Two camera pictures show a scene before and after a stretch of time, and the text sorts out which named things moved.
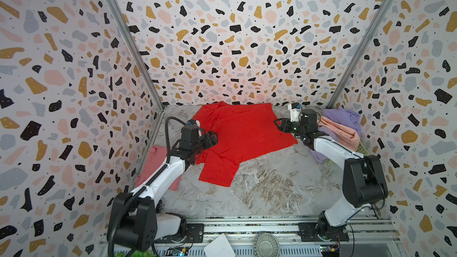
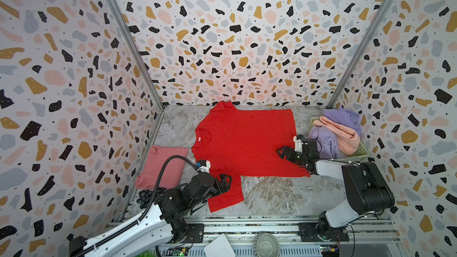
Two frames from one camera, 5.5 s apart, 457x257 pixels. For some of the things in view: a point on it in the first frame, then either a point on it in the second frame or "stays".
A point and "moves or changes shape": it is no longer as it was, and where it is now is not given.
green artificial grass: [145, 253] stays
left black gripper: [213, 140] → [220, 190]
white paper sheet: [220, 247] stays
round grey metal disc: [266, 244] stays
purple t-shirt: [341, 115] stays
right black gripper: [285, 125] → [294, 154]
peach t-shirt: [349, 138] stays
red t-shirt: [243, 131] moves or changes shape
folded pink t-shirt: [156, 158] stays
